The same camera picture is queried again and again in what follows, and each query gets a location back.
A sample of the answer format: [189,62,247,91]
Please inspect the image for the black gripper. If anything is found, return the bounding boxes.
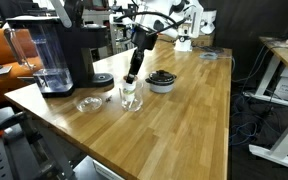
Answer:
[126,26,157,84]

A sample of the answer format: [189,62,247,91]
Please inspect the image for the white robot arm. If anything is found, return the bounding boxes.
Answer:
[109,0,204,84]

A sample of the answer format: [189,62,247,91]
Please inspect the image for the clear glass container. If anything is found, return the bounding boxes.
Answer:
[119,81,143,112]

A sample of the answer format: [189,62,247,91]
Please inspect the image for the black coffee machine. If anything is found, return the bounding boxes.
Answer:
[5,0,115,89]

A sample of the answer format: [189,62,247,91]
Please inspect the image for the white pot black lid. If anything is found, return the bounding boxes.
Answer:
[145,70,177,94]

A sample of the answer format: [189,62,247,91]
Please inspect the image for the clear glass lid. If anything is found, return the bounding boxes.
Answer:
[76,96,102,112]

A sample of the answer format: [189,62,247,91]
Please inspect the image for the clear water tank black lid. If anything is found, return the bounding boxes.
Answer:
[6,16,74,98]

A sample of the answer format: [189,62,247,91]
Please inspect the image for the orange couch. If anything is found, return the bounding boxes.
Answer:
[0,29,42,105]

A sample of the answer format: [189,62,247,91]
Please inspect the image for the side wooden desk white legs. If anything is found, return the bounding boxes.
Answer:
[244,37,288,167]

